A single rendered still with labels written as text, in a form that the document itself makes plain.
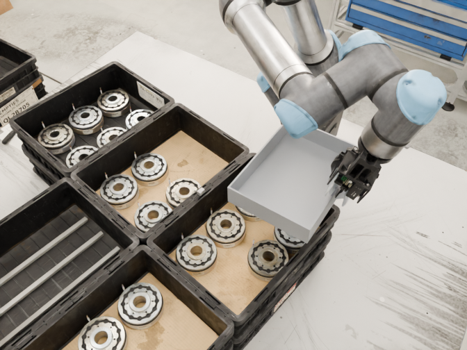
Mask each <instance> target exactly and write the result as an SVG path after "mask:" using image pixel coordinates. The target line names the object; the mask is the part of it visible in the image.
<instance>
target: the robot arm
mask: <svg viewBox="0 0 467 350"><path fill-rule="evenodd" d="M271 3H274V4H276V5H278V6H279V7H280V8H281V11H282V13H283V15H284V18H285V20H286V23H287V25H288V27H289V29H290V31H291V34H292V36H293V38H294V41H295V43H294V48H292V46H291V45H290V44H289V43H288V41H287V40H286V38H285V37H284V36H283V35H282V34H281V32H280V31H279V29H278V28H277V27H276V26H275V24H274V23H273V21H272V20H271V19H270V18H269V17H268V15H267V14H266V7H267V6H269V5H270V4H271ZM219 10H220V16H221V18H222V21H223V23H224V25H225V26H226V27H227V29H228V30H229V32H230V33H232V34H234V35H237V36H238V37H239V39H240V41H241V42H242V43H243V45H244V46H245V48H246V50H247V51H248V53H249V54H250V56H251V57H252V59H253V60H254V62H255V63H256V65H257V66H258V68H259V69H260V70H261V71H260V72H259V74H258V76H257V78H256V81H257V83H258V85H259V87H260V89H261V91H262V93H264V95H265V96H266V98H267V99H268V101H269V102H270V104H271V106H272V107H273V108H274V111H275V113H276V114H277V116H278V118H279V119H280V122H281V125H284V127H285V129H286V130H287V131H288V133H289V135H290V136H291V137H292V138H294V139H299V138H301V137H303V136H304V135H307V134H309V133H310V132H312V131H315V130H316V129H318V127H319V126H321V125H322V124H324V123H325V122H327V121H329V120H330V119H331V118H333V117H335V116H337V115H338V114H339V113H341V112H343V111H344V110H346V109H347V108H349V107H350V106H352V105H354V104H355V103H356V102H358V101H360V100H362V99H363V98H364V97H366V96H368V98H369V99H370V100H371V101H372V103H373V104H375V105H376V107H377V108H378V111H377V112H376V113H375V115H374V116H373V117H372V119H371V120H370V121H369V122H368V124H367V125H366V127H365V128H364V129H363V130H362V132H361V135H360V136H359V139H358V142H357V144H358V147H356V146H354V147H348V148H347V150H346V152H345V153H344V152H343V151H341V152H340V153H339V155H337V156H336V157H335V158H334V160H333V162H332V164H331V175H330V176H329V181H328V183H327V185H328V189H327V191H326V193H325V196H326V195H327V193H328V192H329V195H332V193H333V192H334V190H335V189H336V188H337V187H338V186H341V187H340V189H341V190H340V191H339V193H338V194H337V195H336V197H335V198H336V199H344V200H343V203H342V207H343V206H345V204H346V203H347V202H348V201H349V199H352V200H355V198H356V197H359V199H358V201H357V203H359V202H360V201H361V200H362V199H363V198H364V197H365V196H366V195H367V193H369V191H371V189H372V186H373V184H374V182H375V180H376V179H377V178H379V172H380V170H381V168H382V166H381V165H383V164H386V163H389V162H390V161H392V159H393V158H394V157H396V156H397V155H398V154H399V153H400V152H401V150H402V149H403V148H405V149H408V148H409V147H410V144H409V143H410V141H412V140H413V139H414V138H415V136H416V135H417V134H418V133H419V132H420V131H421V130H422V129H423V128H424V127H425V126H426V125H427V124H428V123H430V122H431V121H432V120H433V119H434V117H435V115H436V113H437V112H438V111H439V110H440V109H441V107H442V106H443V104H444V103H445V101H446V98H447V92H446V88H445V86H444V84H443V83H442V82H441V80H440V79H439V78H437V77H433V76H432V74H431V73H430V72H427V71H425V70H421V69H415V70H412V71H410V72H409V70H408V69H407V68H406V67H405V66H404V65H403V64H402V62H401V61H400V60H399V58H398V57H397V56H396V55H395V54H394V53H393V51H392V50H391V48H390V46H389V45H388V44H387V43H385V41H383V39H382V38H381V37H380V36H379V35H378V34H376V32H374V31H371V30H363V31H359V32H357V33H355V34H354V35H352V36H351V37H349V38H348V41H347V42H345V43H343V45H341V43H340V41H339V39H338V38H337V36H336V35H335V34H334V32H332V31H330V30H325V29H324V28H323V25H322V22H321V18H320V15H319V12H318V9H317V6H316V2H315V0H219ZM365 192H366V193H365Z"/></svg>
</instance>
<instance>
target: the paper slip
mask: <svg viewBox="0 0 467 350"><path fill-rule="evenodd" d="M41 82H42V81H41V79H40V78H39V79H38V80H37V81H36V82H34V84H32V86H31V87H30V88H28V89H27V90H25V91H24V92H22V93H21V94H20V95H18V96H17V97H15V98H14V99H13V100H12V101H10V102H9V103H7V104H6V105H5V106H3V107H2V108H0V122H1V124H2V126H4V125H5V124H7V123H8V121H9V119H10V118H11V117H13V116H15V115H17V114H18V113H20V112H22V111H24V110H26V109H27V108H28V107H30V106H32V105H33V104H34V103H35V102H37V101H38V98H37V96H36V94H35V91H34V88H35V87H36V86H38V85H39V84H40V83H41Z"/></svg>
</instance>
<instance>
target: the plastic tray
mask: <svg viewBox="0 0 467 350"><path fill-rule="evenodd" d="M354 146H356V147H358V146H357V145H355V144H352V143H351V142H348V141H346V140H343V139H341V138H339V137H336V136H334V135H332V134H329V133H327V132H324V131H322V130H320V129H316V130H315V131H312V132H310V133H309V134H307V135H304V136H303V137H301V138H299V139H294V138H292V137H291V136H290V135H289V133H288V131H287V130H286V129H285V127H284V125H281V126H280V127H279V128H278V129H277V131H276V132H275V133H274V134H273V136H272V137H271V138H270V139H269V140H268V141H267V142H266V143H265V144H264V146H263V147H262V148H261V149H260V150H259V152H258V153H257V154H256V155H255V156H254V157H253V158H252V159H251V160H250V162H249V163H248V164H247V165H246V167H245V168H244V169H243V170H242V171H241V173H239V175H237V177H236V178H235V179H234V180H233V181H232V183H231V184H230V185H229V186H228V187H227V194H228V202H230V203H232V204H233V205H235V206H238V207H239V208H242V209H243V210H245V211H247V212H249V213H251V214H253V215H254V216H256V217H258V218H260V219H262V220H264V221H265V222H267V223H269V224H272V225H273V226H275V227H277V228H279V229H281V230H283V231H284V232H286V233H288V234H290V235H292V236H294V237H295V238H297V239H299V240H301V241H303V242H305V243H308V242H309V240H310V239H311V237H312V236H313V234H314V233H315V231H316V230H317V228H318V227H319V225H320V223H321V222H322V220H323V219H324V218H325V216H326V214H327V213H328V212H329V210H330V208H331V207H332V206H333V204H334V202H335V200H336V198H335V197H336V195H337V194H338V193H339V191H340V190H341V189H340V187H341V186H338V187H337V188H336V189H335V190H334V192H333V193H332V195H329V192H328V193H327V195H326V196H325V193H326V191H327V189H328V185H327V183H328V181H329V176H330V175H331V164H332V162H333V160H334V158H335V157H336V156H337V155H339V153H340V152H341V151H343V152H344V153H345V152H346V150H347V148H348V147H354Z"/></svg>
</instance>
